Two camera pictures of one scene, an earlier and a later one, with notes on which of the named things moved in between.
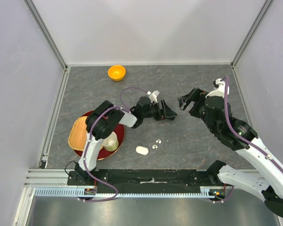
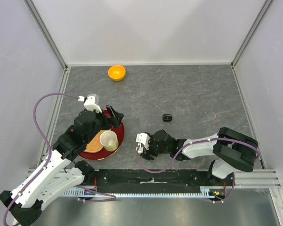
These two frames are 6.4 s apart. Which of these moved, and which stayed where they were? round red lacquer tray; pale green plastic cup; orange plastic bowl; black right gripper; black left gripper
Moved: black left gripper; black right gripper
Stayed: orange plastic bowl; round red lacquer tray; pale green plastic cup
